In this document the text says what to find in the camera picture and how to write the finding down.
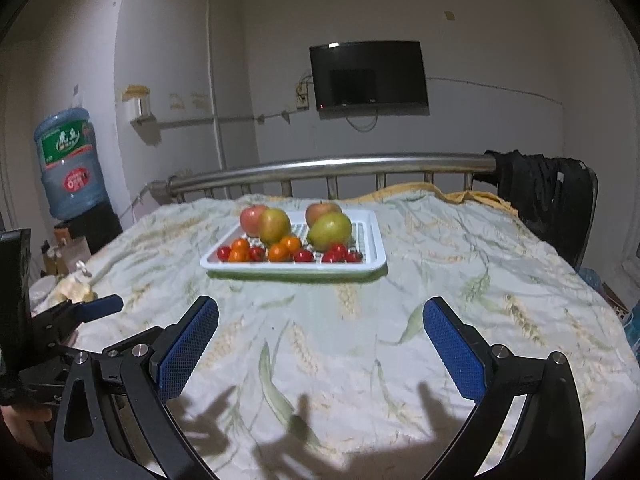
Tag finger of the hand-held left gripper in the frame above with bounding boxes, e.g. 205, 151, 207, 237
32, 295, 124, 347
100, 326, 168, 361

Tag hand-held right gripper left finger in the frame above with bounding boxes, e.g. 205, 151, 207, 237
52, 296, 220, 480

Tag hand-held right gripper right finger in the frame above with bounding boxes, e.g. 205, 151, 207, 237
422, 296, 587, 480

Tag white slotted plastic tray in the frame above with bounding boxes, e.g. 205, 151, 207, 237
200, 208, 389, 276

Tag pink red apple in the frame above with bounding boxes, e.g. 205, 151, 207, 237
239, 204, 271, 237

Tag yellow pear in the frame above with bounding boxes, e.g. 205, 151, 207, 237
257, 208, 292, 247

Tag green pear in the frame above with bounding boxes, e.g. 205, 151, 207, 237
306, 212, 353, 252

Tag brownish red apple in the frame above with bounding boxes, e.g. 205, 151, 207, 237
305, 201, 343, 228

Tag person's left hand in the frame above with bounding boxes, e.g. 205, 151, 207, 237
0, 404, 54, 461

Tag tied pale plastic bag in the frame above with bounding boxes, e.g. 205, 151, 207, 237
47, 260, 98, 306

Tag brown cardboard box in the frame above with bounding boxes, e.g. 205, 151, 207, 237
54, 225, 88, 261

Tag black jug stand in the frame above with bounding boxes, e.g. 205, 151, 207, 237
60, 205, 123, 256

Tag pale leaf-print blanket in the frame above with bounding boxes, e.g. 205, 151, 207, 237
27, 190, 636, 480

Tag blue water jug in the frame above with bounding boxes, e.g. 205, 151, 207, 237
32, 107, 105, 221

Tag yellow bed sheet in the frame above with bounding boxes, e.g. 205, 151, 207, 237
350, 182, 521, 216

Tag blue plastic bag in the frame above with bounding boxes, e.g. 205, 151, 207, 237
624, 300, 640, 357

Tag black clothes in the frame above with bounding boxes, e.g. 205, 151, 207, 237
484, 149, 588, 256

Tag black chair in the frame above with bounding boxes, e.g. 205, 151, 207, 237
575, 160, 599, 271

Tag steel bed rail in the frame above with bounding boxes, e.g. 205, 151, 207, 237
150, 152, 498, 206

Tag television cable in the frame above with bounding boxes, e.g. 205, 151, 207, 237
345, 112, 378, 133

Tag white wall pipe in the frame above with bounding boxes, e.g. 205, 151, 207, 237
206, 0, 228, 171

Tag black wall television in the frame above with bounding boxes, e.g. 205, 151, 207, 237
309, 40, 430, 111

